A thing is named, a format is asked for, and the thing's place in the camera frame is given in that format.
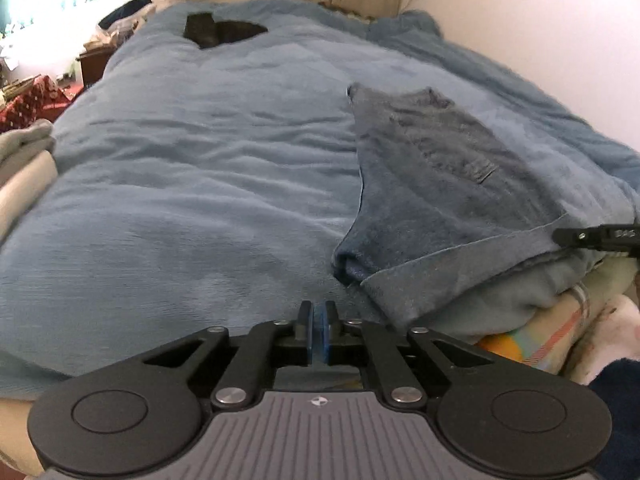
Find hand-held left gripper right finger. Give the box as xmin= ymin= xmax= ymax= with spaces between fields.
xmin=316 ymin=300 xmax=494 ymax=407

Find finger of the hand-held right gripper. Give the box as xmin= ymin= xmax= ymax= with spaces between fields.
xmin=552 ymin=222 xmax=640 ymax=257

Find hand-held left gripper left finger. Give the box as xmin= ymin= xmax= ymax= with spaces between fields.
xmin=141 ymin=300 xmax=317 ymax=409

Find blue denim shorts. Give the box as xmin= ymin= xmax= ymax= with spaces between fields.
xmin=331 ymin=84 xmax=603 ymax=333

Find folded grey clothes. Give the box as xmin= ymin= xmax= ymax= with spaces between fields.
xmin=0 ymin=119 xmax=57 ymax=181

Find pile of light clothes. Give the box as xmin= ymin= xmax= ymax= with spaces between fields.
xmin=82 ymin=15 xmax=151 ymax=53

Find white fluffy cloth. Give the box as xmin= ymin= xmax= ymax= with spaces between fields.
xmin=577 ymin=294 xmax=640 ymax=383

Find striped pastel bedsheet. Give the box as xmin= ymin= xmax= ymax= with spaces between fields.
xmin=472 ymin=257 xmax=640 ymax=386

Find dark blue cloth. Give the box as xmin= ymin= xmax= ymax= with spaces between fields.
xmin=587 ymin=355 xmax=640 ymax=480

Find blue fleece blanket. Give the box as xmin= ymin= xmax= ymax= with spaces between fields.
xmin=0 ymin=0 xmax=640 ymax=391

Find folded cream cloth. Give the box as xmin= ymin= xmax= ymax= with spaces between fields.
xmin=0 ymin=152 xmax=60 ymax=241

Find patterned pillow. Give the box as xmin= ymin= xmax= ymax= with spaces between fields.
xmin=320 ymin=2 xmax=381 ymax=25

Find dark wooden nightstand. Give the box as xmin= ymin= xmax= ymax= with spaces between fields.
xmin=77 ymin=49 xmax=123 ymax=90

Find table with red patterned cloth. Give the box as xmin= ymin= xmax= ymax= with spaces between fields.
xmin=0 ymin=74 xmax=68 ymax=133

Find dark pillow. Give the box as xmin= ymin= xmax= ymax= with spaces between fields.
xmin=97 ymin=0 xmax=157 ymax=32

